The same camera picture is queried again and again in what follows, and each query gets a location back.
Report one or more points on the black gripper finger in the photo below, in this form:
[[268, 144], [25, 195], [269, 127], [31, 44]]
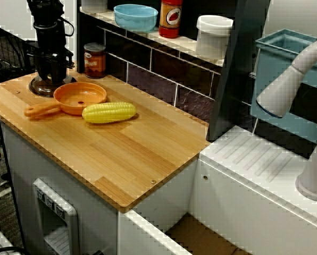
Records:
[[60, 73], [44, 73]]

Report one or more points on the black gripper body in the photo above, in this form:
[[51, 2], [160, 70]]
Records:
[[52, 45]]

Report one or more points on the brown lid with yellow knob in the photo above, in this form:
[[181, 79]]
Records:
[[40, 89]]

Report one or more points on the orange toy frying pan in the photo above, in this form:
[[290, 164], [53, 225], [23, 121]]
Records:
[[68, 98]]

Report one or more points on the yellow toy corn cob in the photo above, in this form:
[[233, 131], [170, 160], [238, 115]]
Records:
[[108, 112]]

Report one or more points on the toy beans can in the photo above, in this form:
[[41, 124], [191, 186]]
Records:
[[94, 62]]

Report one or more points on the light blue plastic bowl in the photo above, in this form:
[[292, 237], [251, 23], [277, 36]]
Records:
[[136, 17]]

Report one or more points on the red sauce bottle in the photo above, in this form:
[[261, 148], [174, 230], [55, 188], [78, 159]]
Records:
[[170, 24]]

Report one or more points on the large white plastic container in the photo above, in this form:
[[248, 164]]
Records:
[[213, 37]]

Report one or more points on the dark grey shelf panel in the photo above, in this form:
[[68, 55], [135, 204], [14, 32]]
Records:
[[235, 66]]

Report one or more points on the teal plastic bin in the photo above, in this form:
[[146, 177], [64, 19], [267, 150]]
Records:
[[270, 66]]

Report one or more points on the white toy sink unit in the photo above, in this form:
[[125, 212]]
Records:
[[241, 186]]

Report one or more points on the brown cardboard sheet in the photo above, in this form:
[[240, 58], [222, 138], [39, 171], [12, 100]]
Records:
[[201, 236]]

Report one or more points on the grey toy faucet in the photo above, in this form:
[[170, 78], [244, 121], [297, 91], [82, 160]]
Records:
[[280, 87]]

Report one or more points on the black shelf post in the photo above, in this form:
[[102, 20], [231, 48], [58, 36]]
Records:
[[80, 40]]

